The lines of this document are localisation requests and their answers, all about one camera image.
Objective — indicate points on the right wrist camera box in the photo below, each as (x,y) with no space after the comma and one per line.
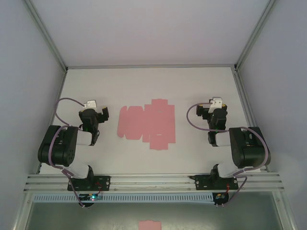
(215,103)

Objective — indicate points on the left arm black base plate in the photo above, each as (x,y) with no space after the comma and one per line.
(103,183)

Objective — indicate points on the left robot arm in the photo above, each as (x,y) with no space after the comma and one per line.
(62,148)

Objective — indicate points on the small circuit board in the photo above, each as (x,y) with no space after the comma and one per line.
(220,197)

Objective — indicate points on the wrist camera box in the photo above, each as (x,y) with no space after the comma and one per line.
(90,104)
(215,103)

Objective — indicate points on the spare pink paper sheet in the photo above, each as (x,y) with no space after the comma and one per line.
(149,225)

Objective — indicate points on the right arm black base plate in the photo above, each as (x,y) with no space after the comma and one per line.
(202,182)

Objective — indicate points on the aluminium side frame bar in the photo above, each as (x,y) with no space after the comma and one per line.
(243,100)
(56,100)

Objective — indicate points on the pink paper box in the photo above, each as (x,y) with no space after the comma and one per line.
(156,124)

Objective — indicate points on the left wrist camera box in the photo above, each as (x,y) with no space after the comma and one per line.
(90,104)

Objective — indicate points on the aluminium frame post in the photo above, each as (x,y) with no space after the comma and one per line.
(45,36)
(256,36)

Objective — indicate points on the circuit board with green light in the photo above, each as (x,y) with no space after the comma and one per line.
(92,197)

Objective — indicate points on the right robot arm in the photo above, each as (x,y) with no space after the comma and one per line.
(249,148)

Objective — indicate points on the aluminium mounting rail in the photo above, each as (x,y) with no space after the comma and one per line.
(148,183)

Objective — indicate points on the aluminium back frame bar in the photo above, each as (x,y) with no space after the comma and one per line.
(148,66)

